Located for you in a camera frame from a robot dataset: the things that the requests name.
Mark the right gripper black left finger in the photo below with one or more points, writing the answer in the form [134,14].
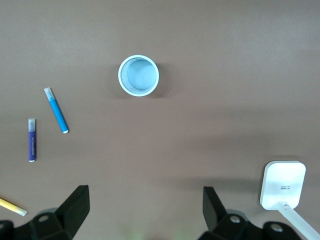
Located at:
[67,215]

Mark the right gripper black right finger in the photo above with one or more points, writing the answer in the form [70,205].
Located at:
[217,220]

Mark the blue marker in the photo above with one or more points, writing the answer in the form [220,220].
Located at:
[58,113]

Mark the yellow marker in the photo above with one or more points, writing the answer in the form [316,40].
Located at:
[10,205]

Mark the white lamp stand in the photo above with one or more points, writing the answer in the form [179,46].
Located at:
[282,182]

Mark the purple marker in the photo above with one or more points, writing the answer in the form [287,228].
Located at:
[32,145]

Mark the light blue plastic cup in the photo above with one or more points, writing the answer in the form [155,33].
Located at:
[138,75]

